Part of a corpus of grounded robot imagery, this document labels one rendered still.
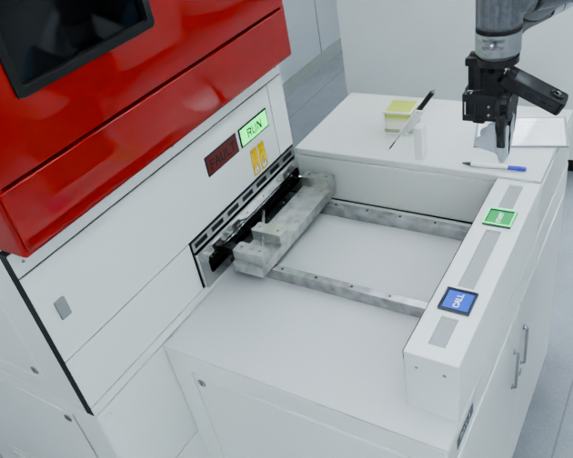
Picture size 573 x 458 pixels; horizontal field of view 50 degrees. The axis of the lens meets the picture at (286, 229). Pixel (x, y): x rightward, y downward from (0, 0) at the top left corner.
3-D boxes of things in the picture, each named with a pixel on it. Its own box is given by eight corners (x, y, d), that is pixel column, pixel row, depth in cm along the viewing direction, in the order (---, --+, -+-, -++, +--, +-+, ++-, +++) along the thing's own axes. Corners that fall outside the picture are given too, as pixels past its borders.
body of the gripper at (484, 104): (474, 105, 117) (475, 44, 110) (521, 110, 113) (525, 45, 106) (461, 124, 112) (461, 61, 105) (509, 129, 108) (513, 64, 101)
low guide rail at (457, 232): (296, 208, 165) (295, 199, 163) (300, 204, 166) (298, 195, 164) (484, 244, 140) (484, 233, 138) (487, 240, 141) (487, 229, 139)
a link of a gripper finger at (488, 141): (477, 159, 119) (477, 115, 114) (508, 163, 116) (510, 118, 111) (472, 167, 117) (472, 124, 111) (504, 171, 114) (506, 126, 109)
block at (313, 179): (303, 185, 162) (301, 175, 161) (308, 179, 165) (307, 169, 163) (329, 190, 158) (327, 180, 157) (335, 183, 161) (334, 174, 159)
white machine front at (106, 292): (86, 413, 120) (-4, 253, 97) (294, 191, 172) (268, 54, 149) (97, 418, 118) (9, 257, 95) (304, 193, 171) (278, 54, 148)
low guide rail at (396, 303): (241, 270, 147) (238, 260, 146) (246, 265, 149) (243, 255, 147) (444, 324, 122) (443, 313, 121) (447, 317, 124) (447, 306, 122)
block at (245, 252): (235, 259, 142) (231, 249, 140) (243, 250, 144) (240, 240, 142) (263, 266, 138) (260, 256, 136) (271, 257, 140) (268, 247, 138)
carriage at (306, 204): (235, 271, 143) (232, 261, 141) (310, 188, 166) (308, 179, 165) (264, 278, 139) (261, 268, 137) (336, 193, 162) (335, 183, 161)
